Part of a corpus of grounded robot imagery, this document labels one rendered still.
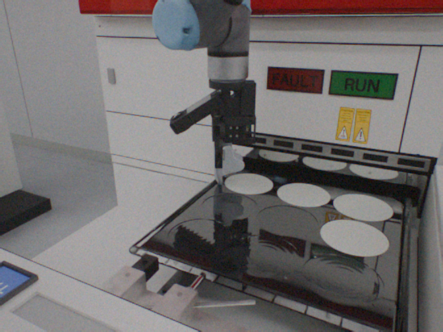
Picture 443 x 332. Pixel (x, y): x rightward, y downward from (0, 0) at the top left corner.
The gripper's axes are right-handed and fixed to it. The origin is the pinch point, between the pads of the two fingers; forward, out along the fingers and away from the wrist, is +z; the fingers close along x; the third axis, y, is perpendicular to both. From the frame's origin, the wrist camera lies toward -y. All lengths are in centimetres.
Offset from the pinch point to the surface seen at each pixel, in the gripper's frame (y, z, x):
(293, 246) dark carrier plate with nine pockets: 10.8, 1.4, -22.2
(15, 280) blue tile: -22.1, -5.1, -35.9
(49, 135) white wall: -153, 75, 273
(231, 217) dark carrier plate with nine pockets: 2.1, 1.4, -13.4
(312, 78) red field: 19.4, -19.3, 5.1
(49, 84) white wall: -142, 26, 267
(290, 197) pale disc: 13.9, 1.3, -6.7
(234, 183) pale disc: 3.6, 1.2, -0.1
